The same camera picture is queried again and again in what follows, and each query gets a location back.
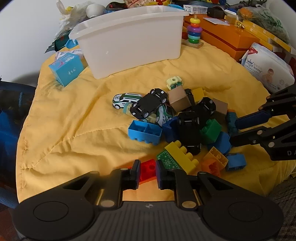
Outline green patterned card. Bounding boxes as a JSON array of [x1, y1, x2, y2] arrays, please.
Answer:
[[157, 149, 183, 172]]

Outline light blue hollow brick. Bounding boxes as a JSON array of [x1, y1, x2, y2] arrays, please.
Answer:
[[128, 120, 163, 146]]

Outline teal packet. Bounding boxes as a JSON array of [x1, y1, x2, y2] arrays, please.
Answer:
[[45, 35, 79, 54]]

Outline black rounded object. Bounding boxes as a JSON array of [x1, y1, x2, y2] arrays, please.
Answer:
[[207, 7, 226, 18]]

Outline white paper card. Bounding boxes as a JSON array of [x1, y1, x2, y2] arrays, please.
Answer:
[[205, 17, 229, 25]]

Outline black red toy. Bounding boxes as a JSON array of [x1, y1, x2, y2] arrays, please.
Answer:
[[105, 2, 126, 13]]

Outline small blue toy brick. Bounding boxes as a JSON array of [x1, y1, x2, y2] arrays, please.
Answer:
[[225, 153, 247, 172]]

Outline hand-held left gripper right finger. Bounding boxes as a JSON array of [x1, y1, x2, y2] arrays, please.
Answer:
[[155, 160, 234, 209]]

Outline white blue carton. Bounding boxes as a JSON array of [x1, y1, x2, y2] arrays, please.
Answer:
[[184, 4, 208, 15]]

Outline yellow cube brick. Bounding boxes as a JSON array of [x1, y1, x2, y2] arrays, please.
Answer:
[[192, 88, 206, 102]]

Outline white plastic bin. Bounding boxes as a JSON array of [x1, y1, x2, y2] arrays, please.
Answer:
[[69, 6, 190, 79]]

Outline white diaper pack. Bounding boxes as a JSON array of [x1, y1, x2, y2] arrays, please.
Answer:
[[240, 42, 296, 91]]

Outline rainbow ring stacker toy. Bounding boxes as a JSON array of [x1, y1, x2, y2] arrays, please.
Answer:
[[181, 16, 204, 49]]

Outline long yellow toy brick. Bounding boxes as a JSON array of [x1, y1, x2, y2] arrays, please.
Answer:
[[165, 140, 199, 175]]

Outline red toy brick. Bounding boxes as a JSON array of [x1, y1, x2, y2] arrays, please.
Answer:
[[129, 159, 158, 184]]

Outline yellow flat box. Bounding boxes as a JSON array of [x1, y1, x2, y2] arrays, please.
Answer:
[[240, 20, 292, 54]]

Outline white green numbered toy car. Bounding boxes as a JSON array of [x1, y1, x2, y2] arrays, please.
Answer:
[[148, 105, 175, 127]]

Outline yellow cloth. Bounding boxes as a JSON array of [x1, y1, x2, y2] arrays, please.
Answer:
[[16, 39, 296, 204]]

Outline light blue carton box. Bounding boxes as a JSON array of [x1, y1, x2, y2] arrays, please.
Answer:
[[48, 52, 84, 87]]

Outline orange toy brick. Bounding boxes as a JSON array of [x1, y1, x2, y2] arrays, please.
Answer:
[[201, 159, 222, 178]]

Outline amber hollow toy brick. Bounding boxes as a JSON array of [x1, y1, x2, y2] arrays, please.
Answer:
[[208, 146, 229, 172]]

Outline pale yellow toy brick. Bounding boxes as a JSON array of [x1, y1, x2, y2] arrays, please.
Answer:
[[166, 76, 183, 90]]

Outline blue chair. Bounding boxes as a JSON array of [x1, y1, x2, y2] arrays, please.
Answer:
[[0, 80, 37, 207]]

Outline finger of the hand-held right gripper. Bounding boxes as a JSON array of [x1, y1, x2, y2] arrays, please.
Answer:
[[230, 117, 296, 148], [236, 85, 296, 130]]

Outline yellow red snack bag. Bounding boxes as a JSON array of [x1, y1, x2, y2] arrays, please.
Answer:
[[122, 0, 151, 9]]

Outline brown cardboard cube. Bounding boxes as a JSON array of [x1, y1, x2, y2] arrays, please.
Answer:
[[213, 98, 228, 115], [167, 86, 192, 112]]

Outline clear plastic bag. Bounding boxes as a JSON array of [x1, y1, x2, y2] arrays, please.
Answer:
[[55, 0, 95, 40]]

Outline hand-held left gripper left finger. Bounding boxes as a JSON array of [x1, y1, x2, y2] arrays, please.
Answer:
[[61, 159, 141, 208]]

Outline dark blue toy brick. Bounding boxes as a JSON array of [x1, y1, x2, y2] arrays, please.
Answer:
[[162, 116, 181, 143]]

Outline black toy car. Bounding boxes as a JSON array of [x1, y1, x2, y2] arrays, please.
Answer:
[[193, 97, 216, 118], [129, 88, 169, 120], [178, 111, 202, 156]]

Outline orange box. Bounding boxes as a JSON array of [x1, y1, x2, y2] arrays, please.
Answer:
[[183, 15, 260, 62]]

